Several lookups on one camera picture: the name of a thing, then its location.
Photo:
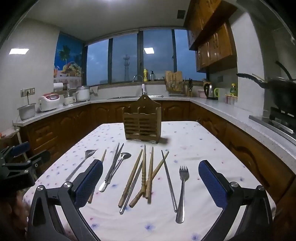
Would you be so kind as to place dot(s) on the metal spoon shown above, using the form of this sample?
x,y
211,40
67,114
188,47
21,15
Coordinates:
x,y
124,156

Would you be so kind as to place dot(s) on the fruit wall poster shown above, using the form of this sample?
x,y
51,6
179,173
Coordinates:
x,y
69,53

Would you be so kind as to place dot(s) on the black wok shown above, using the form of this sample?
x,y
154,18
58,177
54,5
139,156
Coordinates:
x,y
282,92

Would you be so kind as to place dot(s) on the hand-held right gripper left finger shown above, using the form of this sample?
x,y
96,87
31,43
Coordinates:
x,y
89,183

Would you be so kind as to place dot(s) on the steel fork left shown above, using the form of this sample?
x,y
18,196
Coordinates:
x,y
79,165

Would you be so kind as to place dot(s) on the kitchen window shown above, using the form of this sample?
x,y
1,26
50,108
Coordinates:
x,y
120,60

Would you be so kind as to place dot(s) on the wooden wall cabinets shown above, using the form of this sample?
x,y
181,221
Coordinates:
x,y
215,44

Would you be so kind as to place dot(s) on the carved wooden chopstick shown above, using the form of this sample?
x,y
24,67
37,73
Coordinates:
x,y
144,166

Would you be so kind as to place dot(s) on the steel electric kettle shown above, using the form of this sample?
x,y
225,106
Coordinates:
x,y
209,91

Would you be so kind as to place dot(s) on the dish rack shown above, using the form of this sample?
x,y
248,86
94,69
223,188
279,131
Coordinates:
x,y
175,92

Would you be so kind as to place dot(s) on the wooden utensil holder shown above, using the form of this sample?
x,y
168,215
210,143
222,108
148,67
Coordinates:
x,y
141,125

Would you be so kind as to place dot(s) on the metal inner pot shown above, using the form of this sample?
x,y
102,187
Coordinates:
x,y
26,112

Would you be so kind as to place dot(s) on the wall outlet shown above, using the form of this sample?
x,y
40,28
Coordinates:
x,y
220,78

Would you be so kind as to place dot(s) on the pink container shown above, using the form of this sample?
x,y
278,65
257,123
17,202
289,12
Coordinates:
x,y
200,93

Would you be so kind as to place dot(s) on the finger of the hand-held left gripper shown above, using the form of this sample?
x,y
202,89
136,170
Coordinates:
x,y
21,147
41,155

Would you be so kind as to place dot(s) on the wooden base cabinets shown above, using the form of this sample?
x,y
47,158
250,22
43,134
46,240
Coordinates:
x,y
69,122

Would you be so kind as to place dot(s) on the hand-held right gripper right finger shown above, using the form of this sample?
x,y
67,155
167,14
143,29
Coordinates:
x,y
211,180

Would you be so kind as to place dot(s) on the pump soap bottle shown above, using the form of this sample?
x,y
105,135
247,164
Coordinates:
x,y
152,76

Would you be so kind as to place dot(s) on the oil bottle yellow cap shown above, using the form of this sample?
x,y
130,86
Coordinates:
x,y
233,90

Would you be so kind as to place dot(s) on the knife block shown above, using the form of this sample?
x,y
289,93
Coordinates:
x,y
190,89

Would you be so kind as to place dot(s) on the gas stove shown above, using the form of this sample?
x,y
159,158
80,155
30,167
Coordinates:
x,y
275,122

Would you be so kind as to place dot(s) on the wooden cutting board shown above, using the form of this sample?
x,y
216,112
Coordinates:
x,y
174,76

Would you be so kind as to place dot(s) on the spice jar set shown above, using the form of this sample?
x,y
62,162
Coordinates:
x,y
230,99

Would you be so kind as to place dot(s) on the yellow detergent bottle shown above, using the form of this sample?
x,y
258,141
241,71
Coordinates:
x,y
145,74

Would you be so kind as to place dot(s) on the ceiling vent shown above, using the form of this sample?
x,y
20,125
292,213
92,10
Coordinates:
x,y
180,14

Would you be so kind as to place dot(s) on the pink white rice cooker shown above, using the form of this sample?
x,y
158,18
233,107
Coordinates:
x,y
48,102

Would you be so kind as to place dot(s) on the hanging dish cloth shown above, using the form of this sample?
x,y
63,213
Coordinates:
x,y
93,90

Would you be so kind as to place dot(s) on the floral printed tablecloth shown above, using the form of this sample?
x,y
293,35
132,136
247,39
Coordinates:
x,y
208,148

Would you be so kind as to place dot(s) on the kitchen faucet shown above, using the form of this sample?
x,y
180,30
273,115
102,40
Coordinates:
x,y
143,89

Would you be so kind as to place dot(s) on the steel sink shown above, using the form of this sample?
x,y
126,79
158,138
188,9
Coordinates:
x,y
134,97

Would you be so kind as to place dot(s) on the wall socket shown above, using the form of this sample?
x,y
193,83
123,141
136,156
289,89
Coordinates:
x,y
27,92

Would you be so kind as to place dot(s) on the metal fork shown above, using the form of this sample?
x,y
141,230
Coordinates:
x,y
182,192

